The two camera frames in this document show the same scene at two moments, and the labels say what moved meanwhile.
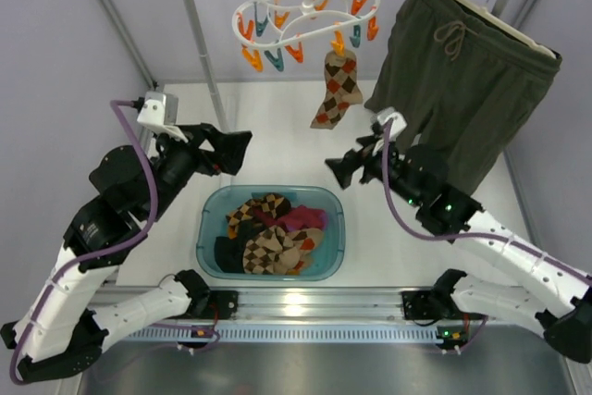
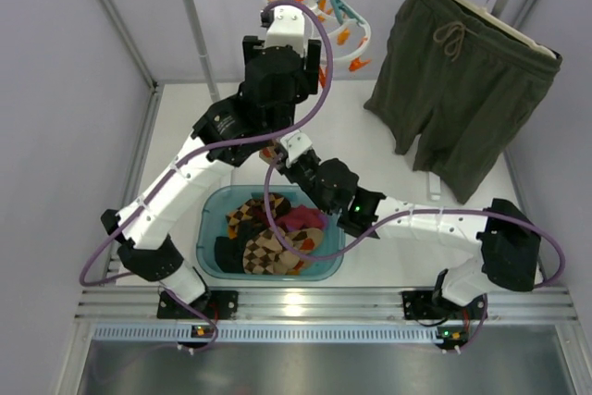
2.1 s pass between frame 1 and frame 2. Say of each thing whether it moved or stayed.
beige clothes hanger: stayed
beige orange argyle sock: moved
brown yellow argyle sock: stayed
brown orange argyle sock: stayed
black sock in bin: stayed
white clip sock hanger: moved
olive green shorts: stayed
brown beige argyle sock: stayed
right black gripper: moved
